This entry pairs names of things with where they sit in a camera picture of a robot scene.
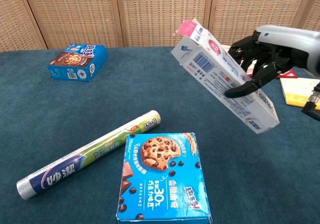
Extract small blue brown cookie box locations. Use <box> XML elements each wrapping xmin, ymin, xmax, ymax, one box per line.
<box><xmin>47</xmin><ymin>43</ymin><xmax>109</xmax><ymax>82</ymax></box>

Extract white pink toothpaste box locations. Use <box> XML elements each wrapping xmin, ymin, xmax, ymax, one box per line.
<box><xmin>170</xmin><ymin>19</ymin><xmax>280</xmax><ymax>134</ymax></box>

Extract teal table cloth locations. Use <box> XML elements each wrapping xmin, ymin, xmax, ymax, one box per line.
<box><xmin>0</xmin><ymin>45</ymin><xmax>320</xmax><ymax>224</ymax></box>

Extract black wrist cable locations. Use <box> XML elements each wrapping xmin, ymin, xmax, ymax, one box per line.
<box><xmin>301</xmin><ymin>83</ymin><xmax>320</xmax><ymax>122</ymax></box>

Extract woven wooden folding screen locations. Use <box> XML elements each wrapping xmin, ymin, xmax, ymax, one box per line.
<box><xmin>0</xmin><ymin>0</ymin><xmax>320</xmax><ymax>52</ymax></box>

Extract large blue cookie box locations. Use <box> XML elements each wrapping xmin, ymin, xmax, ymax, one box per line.
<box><xmin>115</xmin><ymin>132</ymin><xmax>211</xmax><ymax>224</ymax></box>

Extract cling film roll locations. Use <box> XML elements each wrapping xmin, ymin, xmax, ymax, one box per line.
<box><xmin>16</xmin><ymin>110</ymin><xmax>162</xmax><ymax>200</ymax></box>

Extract yellow white booklet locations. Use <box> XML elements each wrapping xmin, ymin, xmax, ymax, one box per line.
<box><xmin>279</xmin><ymin>77</ymin><xmax>320</xmax><ymax>107</ymax></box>

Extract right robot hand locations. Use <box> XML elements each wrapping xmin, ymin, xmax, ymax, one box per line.
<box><xmin>224</xmin><ymin>25</ymin><xmax>320</xmax><ymax>99</ymax></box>

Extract red certificate folder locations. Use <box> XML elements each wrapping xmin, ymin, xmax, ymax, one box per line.
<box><xmin>221</xmin><ymin>44</ymin><xmax>298</xmax><ymax>79</ymax></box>

